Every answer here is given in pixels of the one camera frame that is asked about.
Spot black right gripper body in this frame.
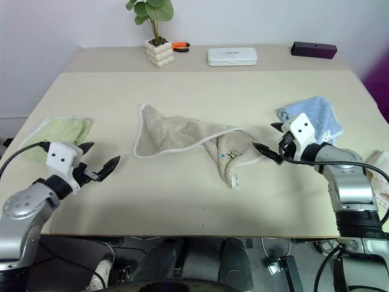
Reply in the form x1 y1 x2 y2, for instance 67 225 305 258
278 133 300 160

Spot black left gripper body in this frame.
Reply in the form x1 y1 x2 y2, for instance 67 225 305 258
72 163 103 191

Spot beige towel with white trim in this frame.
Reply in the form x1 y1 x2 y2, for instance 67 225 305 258
132 102 276 191

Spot green cloth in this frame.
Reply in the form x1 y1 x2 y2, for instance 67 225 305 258
18 116 92 164

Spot blue cloth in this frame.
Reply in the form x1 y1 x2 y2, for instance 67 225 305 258
277 96 345 146

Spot white cloth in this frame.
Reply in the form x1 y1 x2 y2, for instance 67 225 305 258
363 150 389 210

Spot white flat rectangular case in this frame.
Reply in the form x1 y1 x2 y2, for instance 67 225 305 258
207 47 258 67

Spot dark purple rectangular box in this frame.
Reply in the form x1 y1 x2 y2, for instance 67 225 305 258
291 41 339 60

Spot dark trouser leg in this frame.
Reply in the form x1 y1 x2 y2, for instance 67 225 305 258
26 236 115 292

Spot white shoe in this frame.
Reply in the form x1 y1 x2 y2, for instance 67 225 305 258
86 258 114 290

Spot dark rounded padded shape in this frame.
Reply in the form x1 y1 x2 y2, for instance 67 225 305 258
133 238 190 282
218 238 255 290

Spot cream bubble plant pot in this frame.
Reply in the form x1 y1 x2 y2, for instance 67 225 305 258
144 36 176 69

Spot black metal stand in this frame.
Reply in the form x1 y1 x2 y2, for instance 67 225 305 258
272 255 305 292

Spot green leafy plant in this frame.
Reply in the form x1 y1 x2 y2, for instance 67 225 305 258
126 0 174 44

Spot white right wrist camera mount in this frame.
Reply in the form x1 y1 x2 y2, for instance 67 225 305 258
284 112 318 153

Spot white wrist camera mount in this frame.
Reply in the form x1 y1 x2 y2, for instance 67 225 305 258
46 142 83 195
284 112 318 153

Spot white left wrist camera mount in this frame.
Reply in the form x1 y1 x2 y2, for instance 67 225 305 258
46 142 83 195

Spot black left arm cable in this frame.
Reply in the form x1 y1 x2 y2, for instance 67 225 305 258
0 141 51 181

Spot thin white cable loop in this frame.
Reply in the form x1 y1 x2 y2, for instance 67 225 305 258
260 238 293 260

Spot orange handled pliers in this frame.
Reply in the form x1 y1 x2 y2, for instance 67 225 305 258
171 41 191 54

